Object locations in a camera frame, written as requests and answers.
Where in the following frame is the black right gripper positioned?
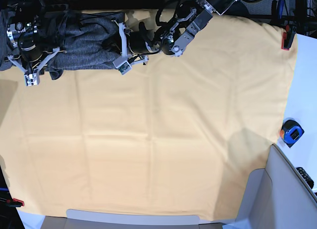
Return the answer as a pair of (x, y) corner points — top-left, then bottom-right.
(21, 54), (53, 74)

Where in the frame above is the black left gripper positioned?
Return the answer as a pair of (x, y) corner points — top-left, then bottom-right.
(102, 32), (122, 56)

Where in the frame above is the grey long-sleeve shirt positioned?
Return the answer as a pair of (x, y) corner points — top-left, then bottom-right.
(0, 9), (125, 80)

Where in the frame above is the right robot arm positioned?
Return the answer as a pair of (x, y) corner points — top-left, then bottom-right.
(2, 0), (45, 74)

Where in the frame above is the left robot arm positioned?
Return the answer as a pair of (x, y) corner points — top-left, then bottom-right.
(105, 0), (238, 62)

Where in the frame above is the yellow table cloth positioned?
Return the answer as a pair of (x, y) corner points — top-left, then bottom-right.
(0, 15), (298, 221)

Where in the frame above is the red clamp left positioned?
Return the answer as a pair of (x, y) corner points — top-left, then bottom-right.
(5, 199), (24, 208)

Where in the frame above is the red clamp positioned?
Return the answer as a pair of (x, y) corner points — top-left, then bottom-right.
(281, 25), (297, 51)
(5, 199), (24, 208)

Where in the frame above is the red clamp right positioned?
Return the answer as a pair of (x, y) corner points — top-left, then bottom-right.
(281, 25), (297, 51)

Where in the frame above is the blue tape measure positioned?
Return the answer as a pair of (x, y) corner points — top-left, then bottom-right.
(279, 118), (305, 148)

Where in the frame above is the black perforated object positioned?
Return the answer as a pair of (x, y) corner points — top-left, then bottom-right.
(296, 167), (315, 189)

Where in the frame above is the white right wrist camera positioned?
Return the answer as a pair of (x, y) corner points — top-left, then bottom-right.
(4, 47), (67, 87)

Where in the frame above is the blue handled tool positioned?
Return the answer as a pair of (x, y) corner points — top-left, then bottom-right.
(277, 0), (284, 20)

